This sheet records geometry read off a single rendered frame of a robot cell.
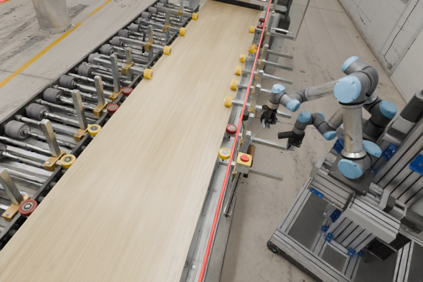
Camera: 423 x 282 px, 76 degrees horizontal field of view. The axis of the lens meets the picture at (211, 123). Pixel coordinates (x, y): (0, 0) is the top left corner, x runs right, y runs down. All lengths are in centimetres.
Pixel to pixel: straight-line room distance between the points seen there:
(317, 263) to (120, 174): 156
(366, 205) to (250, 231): 109
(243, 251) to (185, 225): 107
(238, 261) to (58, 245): 141
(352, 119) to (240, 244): 147
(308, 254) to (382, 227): 74
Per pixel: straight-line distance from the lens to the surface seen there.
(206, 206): 188
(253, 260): 248
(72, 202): 163
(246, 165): 135
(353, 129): 150
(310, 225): 254
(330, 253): 250
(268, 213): 271
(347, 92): 142
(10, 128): 222
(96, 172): 172
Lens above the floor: 223
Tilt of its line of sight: 42 degrees down
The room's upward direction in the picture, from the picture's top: 10 degrees clockwise
